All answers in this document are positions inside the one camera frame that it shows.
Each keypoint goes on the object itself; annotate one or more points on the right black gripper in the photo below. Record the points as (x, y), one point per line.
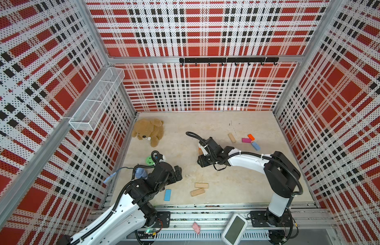
(201, 162)

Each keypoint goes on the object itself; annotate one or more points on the light blue back block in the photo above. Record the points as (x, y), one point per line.
(255, 146)

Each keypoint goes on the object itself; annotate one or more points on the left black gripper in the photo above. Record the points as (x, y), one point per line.
(173, 178)

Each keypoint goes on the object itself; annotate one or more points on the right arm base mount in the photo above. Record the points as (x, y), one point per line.
(285, 226)

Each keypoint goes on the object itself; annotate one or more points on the light blue front block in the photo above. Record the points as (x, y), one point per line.
(167, 195)

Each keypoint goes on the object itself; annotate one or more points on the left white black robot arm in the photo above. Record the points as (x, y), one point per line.
(132, 209)

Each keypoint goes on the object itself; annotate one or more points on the light blue block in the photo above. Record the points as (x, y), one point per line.
(255, 146)
(167, 195)

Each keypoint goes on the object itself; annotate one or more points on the magenta building block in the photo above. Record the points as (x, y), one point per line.
(246, 140)

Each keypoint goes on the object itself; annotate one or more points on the blue toy with cord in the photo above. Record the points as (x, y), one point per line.
(140, 173)

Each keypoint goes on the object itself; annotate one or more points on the white tablet device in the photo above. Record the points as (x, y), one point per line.
(234, 230)

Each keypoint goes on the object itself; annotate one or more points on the white wire mesh basket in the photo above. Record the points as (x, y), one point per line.
(90, 112)

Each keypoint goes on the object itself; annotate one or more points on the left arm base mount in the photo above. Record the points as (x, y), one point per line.
(149, 235)

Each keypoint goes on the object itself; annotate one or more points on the pink block on rail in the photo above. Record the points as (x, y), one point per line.
(196, 228)

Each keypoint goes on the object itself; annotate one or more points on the wooden block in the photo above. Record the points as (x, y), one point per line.
(197, 192)
(202, 185)
(232, 138)

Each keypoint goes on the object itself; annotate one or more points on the red-orange building block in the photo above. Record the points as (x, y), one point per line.
(251, 137)

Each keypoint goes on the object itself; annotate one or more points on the black hook rail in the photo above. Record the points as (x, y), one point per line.
(224, 60)

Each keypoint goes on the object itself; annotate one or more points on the green round toy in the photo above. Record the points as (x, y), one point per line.
(150, 161)

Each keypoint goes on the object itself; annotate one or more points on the brown teddy bear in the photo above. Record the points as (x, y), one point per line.
(149, 129)

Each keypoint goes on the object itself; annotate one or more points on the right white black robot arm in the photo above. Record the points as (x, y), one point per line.
(282, 175)

